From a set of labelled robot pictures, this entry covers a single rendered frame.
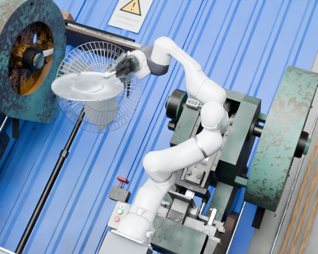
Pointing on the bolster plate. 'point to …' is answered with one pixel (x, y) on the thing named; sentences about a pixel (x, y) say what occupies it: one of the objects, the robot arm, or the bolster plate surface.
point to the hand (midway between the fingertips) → (108, 75)
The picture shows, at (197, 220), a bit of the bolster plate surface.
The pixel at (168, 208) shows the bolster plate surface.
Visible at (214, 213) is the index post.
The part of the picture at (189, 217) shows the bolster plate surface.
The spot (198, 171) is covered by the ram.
